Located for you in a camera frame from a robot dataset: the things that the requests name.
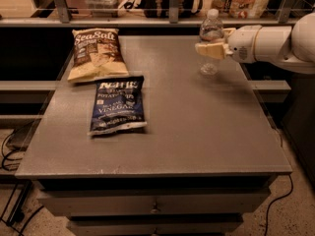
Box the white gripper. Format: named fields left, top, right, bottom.
left=195, top=25, right=262, bottom=64

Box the clear plastic water bottle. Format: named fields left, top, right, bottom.
left=199, top=9, right=223, bottom=76

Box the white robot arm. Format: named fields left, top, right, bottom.
left=195, top=13, right=315, bottom=74

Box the black backpack on shelf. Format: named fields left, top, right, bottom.
left=138, top=0, right=203, bottom=18

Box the grey drawer cabinet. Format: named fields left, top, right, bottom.
left=17, top=36, right=291, bottom=236

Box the blue salt vinegar chip bag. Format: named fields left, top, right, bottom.
left=90, top=76, right=147, bottom=136

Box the yellow sea salt chip bag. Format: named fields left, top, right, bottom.
left=68, top=28, right=129, bottom=83

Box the upper grey drawer with knob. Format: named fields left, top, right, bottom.
left=37, top=188, right=270, bottom=216

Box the grey metal shelf rack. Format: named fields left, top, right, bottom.
left=0, top=0, right=315, bottom=28

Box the lower grey drawer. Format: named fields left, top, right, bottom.
left=67, top=214, right=243, bottom=236

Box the black power cable right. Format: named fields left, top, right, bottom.
left=263, top=174, right=294, bottom=236

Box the black cables left floor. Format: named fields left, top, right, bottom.
left=0, top=121, right=45, bottom=236

